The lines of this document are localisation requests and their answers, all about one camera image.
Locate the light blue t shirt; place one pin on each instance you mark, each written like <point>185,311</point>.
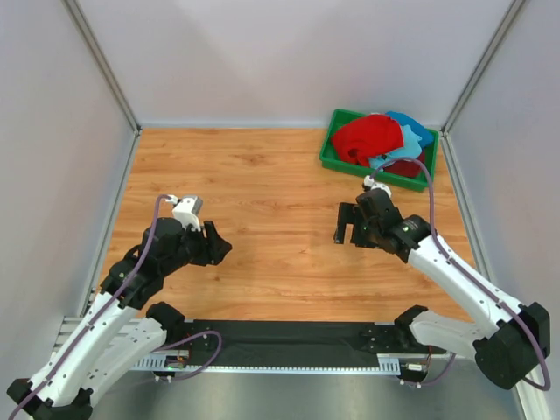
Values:
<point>411,149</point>

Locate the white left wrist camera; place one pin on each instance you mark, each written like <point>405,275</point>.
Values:
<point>186,210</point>

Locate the green plastic bin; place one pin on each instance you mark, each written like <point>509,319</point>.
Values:
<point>330,159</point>

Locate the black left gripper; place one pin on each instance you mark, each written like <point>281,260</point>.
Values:
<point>213,248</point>

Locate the dark red t shirt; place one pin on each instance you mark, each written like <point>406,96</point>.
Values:
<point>403,168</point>

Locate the grey slotted cable duct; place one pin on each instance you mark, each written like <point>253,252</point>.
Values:
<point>159,362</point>

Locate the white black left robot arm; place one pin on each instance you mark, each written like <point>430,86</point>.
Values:
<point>89,363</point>

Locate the right aluminium corner post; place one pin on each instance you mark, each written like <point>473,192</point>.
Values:
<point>513,11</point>

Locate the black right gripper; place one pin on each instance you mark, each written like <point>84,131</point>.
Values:
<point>346,216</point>

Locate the aluminium corner post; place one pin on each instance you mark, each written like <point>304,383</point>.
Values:
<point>86,32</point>
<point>513,11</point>

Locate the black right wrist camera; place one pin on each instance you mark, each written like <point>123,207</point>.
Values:
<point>378,203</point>

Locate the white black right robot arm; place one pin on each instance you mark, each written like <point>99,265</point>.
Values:
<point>508,340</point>

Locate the left aluminium corner post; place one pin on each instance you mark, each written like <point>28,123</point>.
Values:
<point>86,32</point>

